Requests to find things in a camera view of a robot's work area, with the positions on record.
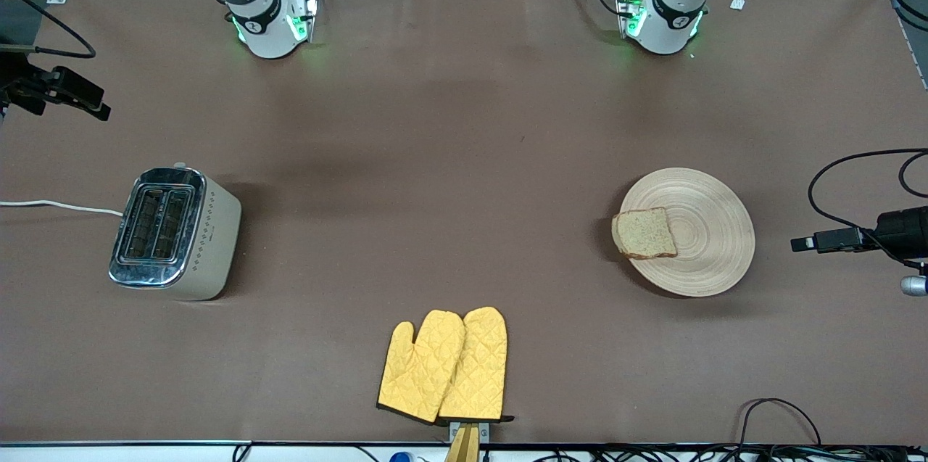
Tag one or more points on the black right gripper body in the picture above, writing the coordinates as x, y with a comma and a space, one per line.
16, 82

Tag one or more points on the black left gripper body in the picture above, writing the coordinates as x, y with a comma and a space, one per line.
901, 230

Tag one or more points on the round wooden plate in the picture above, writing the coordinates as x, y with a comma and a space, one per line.
703, 230

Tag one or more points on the brown toast slice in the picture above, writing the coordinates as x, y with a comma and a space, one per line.
644, 233

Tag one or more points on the chrome two-slot toaster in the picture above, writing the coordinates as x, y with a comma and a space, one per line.
210, 244

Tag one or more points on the white paper scrap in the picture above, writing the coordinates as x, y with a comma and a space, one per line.
737, 3

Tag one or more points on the yellow quilted oven mitt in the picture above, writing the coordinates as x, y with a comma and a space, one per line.
482, 368
417, 375

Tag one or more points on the brown table cover mat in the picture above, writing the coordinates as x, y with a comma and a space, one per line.
435, 121

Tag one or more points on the small blue object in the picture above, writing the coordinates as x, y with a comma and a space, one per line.
400, 458

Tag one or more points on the small metal bracket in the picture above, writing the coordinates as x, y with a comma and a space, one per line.
484, 431

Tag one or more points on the white table edge rail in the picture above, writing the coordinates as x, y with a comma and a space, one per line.
145, 455

